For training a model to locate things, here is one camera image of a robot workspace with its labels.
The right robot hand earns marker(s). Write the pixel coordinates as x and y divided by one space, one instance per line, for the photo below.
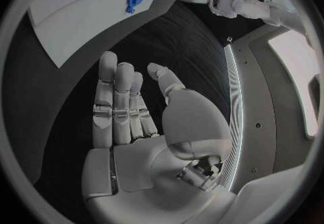
141 167

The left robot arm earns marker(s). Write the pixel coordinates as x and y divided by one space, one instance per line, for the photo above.
243 3

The white task board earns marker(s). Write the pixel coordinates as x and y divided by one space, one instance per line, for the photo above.
83 25

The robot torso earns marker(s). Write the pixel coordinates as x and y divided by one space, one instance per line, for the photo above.
265 106

